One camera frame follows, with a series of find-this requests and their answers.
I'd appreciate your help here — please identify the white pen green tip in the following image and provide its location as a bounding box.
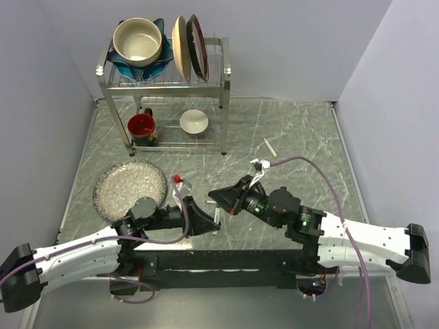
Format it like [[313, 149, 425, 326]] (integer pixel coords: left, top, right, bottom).
[[214, 204, 221, 225]]

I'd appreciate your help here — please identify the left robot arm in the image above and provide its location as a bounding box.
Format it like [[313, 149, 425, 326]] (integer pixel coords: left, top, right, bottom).
[[1, 196, 220, 313]]

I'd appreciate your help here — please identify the cream plate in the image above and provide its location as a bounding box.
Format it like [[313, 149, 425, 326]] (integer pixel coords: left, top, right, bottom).
[[172, 15, 191, 82]]

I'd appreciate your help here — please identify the metal dish rack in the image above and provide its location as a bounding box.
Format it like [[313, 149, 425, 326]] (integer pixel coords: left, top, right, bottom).
[[95, 36, 232, 156]]

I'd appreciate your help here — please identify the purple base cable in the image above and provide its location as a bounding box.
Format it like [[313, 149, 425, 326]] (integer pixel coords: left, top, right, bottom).
[[109, 272, 159, 306]]

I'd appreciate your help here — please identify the white pen yellow tip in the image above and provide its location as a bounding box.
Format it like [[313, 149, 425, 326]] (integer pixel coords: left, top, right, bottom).
[[263, 137, 278, 158]]

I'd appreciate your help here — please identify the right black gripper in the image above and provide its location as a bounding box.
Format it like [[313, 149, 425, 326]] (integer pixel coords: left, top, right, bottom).
[[207, 175, 282, 230]]

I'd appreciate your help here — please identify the beige ceramic bowl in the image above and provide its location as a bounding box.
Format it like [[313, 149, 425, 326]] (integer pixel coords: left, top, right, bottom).
[[112, 18, 163, 67]]

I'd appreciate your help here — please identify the small white bowl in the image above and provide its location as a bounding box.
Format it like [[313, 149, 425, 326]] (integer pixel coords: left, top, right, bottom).
[[179, 110, 209, 136]]

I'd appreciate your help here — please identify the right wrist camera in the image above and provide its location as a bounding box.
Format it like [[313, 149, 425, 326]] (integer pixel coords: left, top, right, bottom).
[[250, 158, 271, 185]]

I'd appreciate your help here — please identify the red and black mug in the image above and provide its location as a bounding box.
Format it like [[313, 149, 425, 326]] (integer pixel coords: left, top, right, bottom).
[[128, 108, 159, 147]]

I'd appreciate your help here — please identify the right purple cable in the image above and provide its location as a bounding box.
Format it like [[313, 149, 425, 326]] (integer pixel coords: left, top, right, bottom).
[[269, 156, 373, 329]]

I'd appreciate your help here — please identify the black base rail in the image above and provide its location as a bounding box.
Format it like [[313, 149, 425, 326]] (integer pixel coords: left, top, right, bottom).
[[115, 249, 335, 290]]

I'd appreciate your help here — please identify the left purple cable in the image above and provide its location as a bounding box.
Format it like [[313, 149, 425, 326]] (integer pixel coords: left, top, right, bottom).
[[0, 183, 191, 289]]

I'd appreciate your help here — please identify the blue scalloped dish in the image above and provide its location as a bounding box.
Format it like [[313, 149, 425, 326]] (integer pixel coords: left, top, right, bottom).
[[108, 18, 174, 81]]

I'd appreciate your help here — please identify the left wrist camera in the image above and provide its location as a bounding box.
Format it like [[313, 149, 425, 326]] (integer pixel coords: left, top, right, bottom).
[[170, 174, 192, 202]]

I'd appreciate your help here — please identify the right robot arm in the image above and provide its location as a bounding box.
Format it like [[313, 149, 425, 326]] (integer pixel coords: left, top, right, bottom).
[[208, 175, 431, 284]]

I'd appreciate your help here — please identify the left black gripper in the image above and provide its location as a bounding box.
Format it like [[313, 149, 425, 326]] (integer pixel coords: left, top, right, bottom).
[[143, 194, 220, 237]]

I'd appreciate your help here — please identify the speckled grey plate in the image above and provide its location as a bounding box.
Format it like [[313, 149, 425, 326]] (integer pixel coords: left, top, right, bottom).
[[93, 160, 167, 222]]

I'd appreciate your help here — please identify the black red-rimmed plate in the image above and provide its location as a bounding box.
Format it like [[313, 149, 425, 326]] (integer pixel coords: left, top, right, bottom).
[[186, 14, 209, 82]]

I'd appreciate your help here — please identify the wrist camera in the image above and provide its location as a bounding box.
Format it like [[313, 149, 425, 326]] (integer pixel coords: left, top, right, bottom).
[[170, 174, 192, 202], [250, 158, 271, 185]]

